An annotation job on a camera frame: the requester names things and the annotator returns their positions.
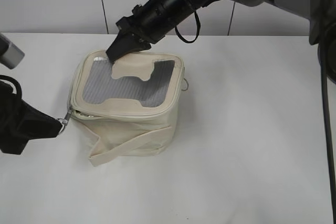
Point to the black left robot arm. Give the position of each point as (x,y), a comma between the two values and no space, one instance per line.
(11,89)

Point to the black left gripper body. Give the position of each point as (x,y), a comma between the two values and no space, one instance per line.
(13,138)

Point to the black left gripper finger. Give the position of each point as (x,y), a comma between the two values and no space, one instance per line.
(34,124)

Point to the cream canvas zipper bag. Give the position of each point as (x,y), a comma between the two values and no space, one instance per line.
(128,107)

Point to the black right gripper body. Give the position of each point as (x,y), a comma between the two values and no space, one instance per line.
(152,21)

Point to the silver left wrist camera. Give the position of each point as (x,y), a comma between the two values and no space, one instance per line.
(11,55)

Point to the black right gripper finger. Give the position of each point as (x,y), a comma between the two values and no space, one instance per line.
(125,44)

